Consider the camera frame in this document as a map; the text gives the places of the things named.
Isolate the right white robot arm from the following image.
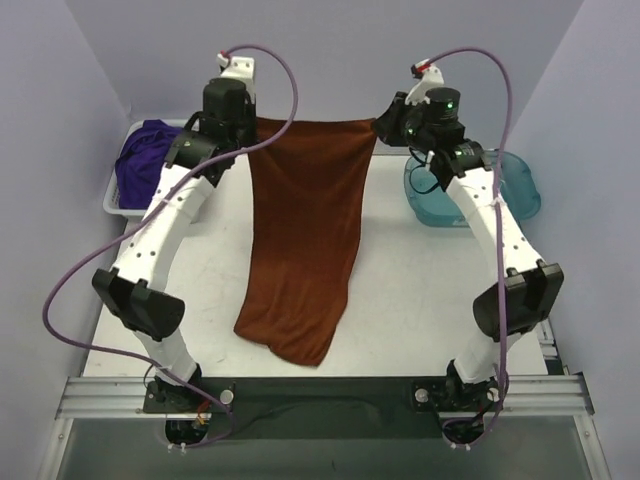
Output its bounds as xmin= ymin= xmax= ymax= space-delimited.
xmin=372 ymin=87 xmax=564 ymax=386

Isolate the blue transparent plastic bin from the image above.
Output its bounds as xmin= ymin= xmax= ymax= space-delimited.
xmin=403 ymin=152 xmax=541 ymax=228

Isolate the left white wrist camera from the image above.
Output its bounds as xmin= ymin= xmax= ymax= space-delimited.
xmin=216 ymin=51 xmax=255 ymax=82

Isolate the purple cloth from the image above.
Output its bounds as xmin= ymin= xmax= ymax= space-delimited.
xmin=114 ymin=119 xmax=181 ymax=210

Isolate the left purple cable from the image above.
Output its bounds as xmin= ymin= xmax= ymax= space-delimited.
xmin=42 ymin=43 xmax=300 ymax=448

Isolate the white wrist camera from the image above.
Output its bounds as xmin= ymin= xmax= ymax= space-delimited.
xmin=216 ymin=51 xmax=255 ymax=82
xmin=405 ymin=59 xmax=444 ymax=106

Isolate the brown towel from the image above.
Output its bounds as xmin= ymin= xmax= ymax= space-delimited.
xmin=234 ymin=119 xmax=376 ymax=367

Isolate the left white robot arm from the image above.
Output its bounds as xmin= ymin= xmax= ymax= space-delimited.
xmin=92 ymin=78 xmax=256 ymax=396

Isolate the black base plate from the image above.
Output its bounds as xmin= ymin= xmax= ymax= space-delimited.
xmin=142 ymin=377 xmax=504 ymax=441

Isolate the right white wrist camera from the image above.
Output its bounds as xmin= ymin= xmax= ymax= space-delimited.
xmin=405 ymin=59 xmax=444 ymax=106

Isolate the aluminium frame rail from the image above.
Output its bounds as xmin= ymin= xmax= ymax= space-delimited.
xmin=56 ymin=375 xmax=595 ymax=420

